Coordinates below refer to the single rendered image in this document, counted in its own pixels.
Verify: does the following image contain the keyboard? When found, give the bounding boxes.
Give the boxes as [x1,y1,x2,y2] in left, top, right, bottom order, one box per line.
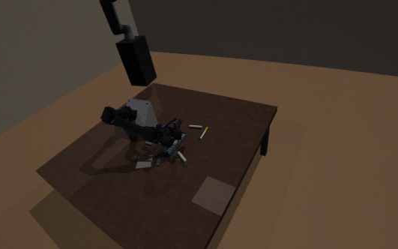
[161,131,187,157]

